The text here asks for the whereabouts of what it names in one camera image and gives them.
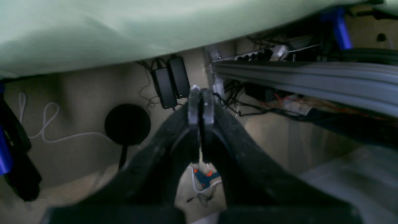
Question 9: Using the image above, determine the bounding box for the blue clamp top left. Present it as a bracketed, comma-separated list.
[320, 6, 353, 50]

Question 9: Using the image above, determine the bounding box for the grey metal table beam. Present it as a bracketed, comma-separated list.
[211, 61, 398, 117]

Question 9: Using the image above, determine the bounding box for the black power adapter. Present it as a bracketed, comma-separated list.
[151, 55, 190, 110]

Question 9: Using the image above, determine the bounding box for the green table cloth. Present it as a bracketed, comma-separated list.
[0, 0, 398, 80]

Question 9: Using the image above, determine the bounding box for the blue orange tool on floor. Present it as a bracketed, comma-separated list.
[192, 168, 220, 190]

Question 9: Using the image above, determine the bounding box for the blue clamp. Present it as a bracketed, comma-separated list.
[320, 6, 353, 50]
[0, 83, 42, 202]

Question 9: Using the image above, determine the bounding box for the black round floor disc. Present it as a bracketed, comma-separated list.
[104, 104, 151, 146]

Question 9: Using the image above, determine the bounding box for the grey braided cable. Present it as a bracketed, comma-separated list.
[17, 92, 112, 144]

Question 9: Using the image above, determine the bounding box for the metal table leg bracket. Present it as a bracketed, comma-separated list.
[204, 44, 225, 98]

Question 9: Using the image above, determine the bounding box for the blue clamp top right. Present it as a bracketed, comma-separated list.
[0, 83, 42, 202]

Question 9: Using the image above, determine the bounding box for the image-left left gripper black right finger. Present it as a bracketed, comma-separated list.
[201, 90, 362, 224]

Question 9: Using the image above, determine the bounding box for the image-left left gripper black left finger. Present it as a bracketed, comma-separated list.
[41, 86, 201, 224]

